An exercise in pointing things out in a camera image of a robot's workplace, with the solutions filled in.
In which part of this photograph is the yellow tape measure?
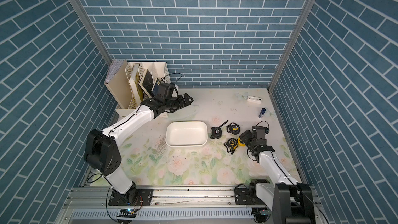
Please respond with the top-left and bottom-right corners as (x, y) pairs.
(237, 138), (246, 147)

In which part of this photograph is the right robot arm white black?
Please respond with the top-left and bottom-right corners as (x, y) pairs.
(239, 125), (317, 224)

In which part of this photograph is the white book in organizer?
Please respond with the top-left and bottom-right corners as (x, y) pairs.
(129, 64), (144, 108)

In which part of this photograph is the small blue bottle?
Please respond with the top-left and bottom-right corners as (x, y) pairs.
(259, 108), (266, 118)

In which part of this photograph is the left green circuit board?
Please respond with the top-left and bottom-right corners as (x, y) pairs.
(117, 208), (137, 218)

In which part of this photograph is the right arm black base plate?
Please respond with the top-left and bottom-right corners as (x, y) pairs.
(234, 187), (265, 206)

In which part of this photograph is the right green circuit board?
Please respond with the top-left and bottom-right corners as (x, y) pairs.
(259, 209), (272, 216)

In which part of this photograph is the white storage box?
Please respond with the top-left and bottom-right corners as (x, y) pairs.
(165, 121), (208, 148)

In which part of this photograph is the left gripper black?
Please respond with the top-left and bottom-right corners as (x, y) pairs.
(163, 92), (194, 113)

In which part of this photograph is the white desktop file organizer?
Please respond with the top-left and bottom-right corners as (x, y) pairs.
(107, 61), (169, 118)

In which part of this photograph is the black orange tape measure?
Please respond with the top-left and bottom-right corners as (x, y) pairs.
(226, 122), (240, 135)

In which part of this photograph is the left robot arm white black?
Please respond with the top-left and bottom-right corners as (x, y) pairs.
(84, 83), (194, 195)

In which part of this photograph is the green circuit board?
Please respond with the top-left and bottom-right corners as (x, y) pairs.
(117, 208), (137, 218)
(259, 209), (272, 216)

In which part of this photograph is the small white rectangular box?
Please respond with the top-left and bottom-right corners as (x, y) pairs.
(247, 95), (262, 104)

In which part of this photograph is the black notebook in organizer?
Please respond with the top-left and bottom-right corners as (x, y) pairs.
(139, 69), (154, 97)

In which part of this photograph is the beige folder with papers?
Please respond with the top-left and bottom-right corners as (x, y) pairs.
(105, 60), (132, 109)

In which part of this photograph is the black tape measure top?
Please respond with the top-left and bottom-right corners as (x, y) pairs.
(210, 120), (228, 140)

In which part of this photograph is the white vented cable duct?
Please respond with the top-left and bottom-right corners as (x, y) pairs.
(71, 207), (253, 221)

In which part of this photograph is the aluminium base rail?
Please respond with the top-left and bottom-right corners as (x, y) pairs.
(65, 186), (321, 209)

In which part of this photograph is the blue book in organizer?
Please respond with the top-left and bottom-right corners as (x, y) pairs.
(151, 78), (161, 95)

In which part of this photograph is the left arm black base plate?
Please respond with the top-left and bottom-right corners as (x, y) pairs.
(108, 188), (153, 207)

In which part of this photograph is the floral table mat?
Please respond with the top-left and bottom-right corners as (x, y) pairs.
(119, 89), (300, 186)

